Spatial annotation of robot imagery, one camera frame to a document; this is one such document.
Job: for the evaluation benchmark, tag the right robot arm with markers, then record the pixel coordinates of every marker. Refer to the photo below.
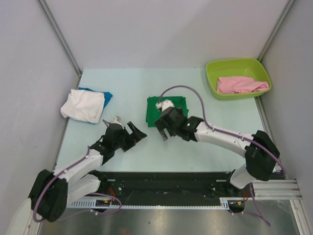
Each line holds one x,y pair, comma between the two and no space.
258,150

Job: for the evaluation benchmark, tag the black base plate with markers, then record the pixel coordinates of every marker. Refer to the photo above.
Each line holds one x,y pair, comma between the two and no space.
170,189

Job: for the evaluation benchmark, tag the aluminium rail right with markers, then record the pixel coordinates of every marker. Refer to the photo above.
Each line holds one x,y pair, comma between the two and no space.
277,190

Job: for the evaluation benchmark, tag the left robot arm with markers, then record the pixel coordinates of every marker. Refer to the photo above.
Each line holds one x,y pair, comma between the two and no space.
52,191

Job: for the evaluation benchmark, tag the aluminium frame post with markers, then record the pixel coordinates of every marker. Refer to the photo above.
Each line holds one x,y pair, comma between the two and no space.
274,32
59,35

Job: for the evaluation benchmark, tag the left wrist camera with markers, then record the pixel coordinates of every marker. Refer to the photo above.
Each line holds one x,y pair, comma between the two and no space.
117,120

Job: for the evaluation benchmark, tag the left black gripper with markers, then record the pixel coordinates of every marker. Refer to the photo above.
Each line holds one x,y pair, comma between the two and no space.
131,141

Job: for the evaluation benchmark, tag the right aluminium frame post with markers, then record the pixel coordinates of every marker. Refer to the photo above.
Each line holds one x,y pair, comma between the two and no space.
274,32

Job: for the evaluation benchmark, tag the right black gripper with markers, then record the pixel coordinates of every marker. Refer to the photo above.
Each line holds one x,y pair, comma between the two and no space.
163,134

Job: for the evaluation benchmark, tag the left aluminium frame post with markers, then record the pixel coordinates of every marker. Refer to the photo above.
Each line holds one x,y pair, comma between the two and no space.
59,35

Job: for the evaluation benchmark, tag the lime green plastic basin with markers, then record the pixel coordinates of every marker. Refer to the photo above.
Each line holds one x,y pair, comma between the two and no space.
248,67

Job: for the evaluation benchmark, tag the blue t shirt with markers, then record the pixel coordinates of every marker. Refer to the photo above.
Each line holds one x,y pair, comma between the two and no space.
107,95

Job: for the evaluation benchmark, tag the white t shirt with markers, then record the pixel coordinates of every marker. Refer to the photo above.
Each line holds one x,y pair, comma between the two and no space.
85,106

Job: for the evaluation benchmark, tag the green t shirt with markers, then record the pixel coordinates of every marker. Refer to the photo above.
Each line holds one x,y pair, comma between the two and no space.
153,114

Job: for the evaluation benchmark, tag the pink t shirt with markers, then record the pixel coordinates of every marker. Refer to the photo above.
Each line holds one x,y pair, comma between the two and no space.
240,85

